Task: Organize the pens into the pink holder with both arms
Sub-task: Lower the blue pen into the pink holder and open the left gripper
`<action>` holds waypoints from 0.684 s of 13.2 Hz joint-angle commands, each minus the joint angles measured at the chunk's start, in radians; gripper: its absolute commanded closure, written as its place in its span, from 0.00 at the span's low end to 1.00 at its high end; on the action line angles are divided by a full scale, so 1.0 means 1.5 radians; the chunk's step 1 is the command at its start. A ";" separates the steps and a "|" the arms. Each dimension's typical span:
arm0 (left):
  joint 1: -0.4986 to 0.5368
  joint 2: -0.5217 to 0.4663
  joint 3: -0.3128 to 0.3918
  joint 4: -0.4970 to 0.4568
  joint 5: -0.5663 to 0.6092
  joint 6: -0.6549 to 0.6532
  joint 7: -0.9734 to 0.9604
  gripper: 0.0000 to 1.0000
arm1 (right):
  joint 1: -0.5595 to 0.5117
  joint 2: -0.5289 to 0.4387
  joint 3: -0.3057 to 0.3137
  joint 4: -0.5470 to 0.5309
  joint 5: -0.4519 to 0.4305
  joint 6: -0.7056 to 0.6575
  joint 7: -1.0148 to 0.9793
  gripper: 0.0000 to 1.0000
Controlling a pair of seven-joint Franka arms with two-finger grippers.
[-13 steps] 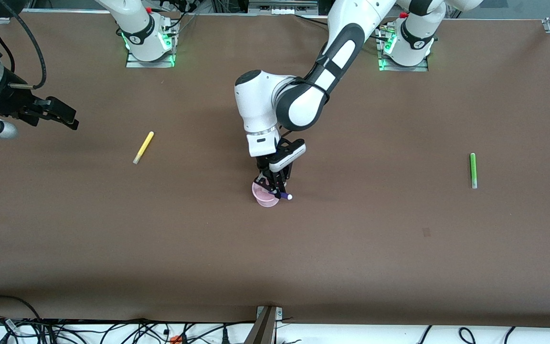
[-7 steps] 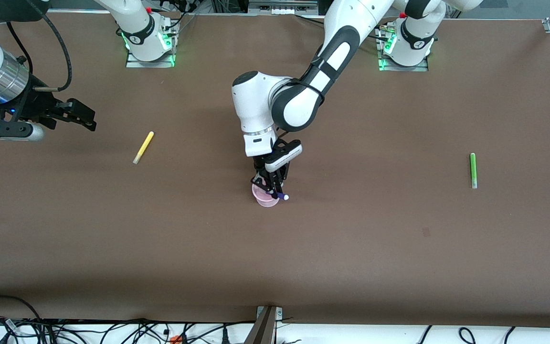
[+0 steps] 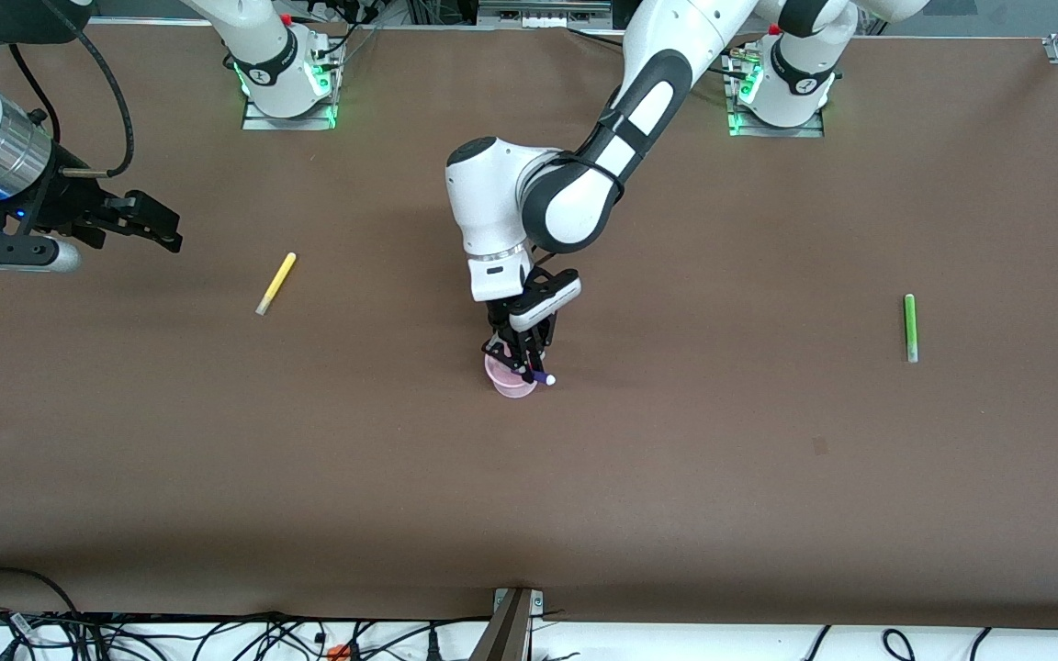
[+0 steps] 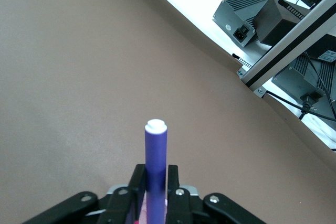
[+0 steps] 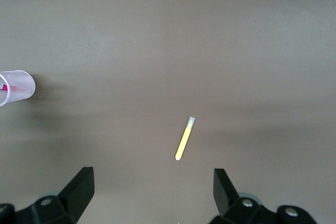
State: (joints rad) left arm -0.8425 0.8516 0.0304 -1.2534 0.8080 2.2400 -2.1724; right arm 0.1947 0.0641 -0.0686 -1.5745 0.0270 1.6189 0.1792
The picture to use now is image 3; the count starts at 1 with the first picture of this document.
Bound pink cup holder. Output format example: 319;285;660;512
484;353;540;399

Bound yellow marker pen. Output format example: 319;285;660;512
255;252;298;317

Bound grey electronics box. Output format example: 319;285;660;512
477;0;614;30

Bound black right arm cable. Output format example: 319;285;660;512
7;0;136;181

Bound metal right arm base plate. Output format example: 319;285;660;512
242;46;344;132

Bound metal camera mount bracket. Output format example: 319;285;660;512
469;588;545;661

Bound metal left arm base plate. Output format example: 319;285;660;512
722;50;827;140

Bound black looped floor cable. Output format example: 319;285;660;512
0;566;82;618

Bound black tangled cable bundle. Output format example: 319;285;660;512
0;606;493;661

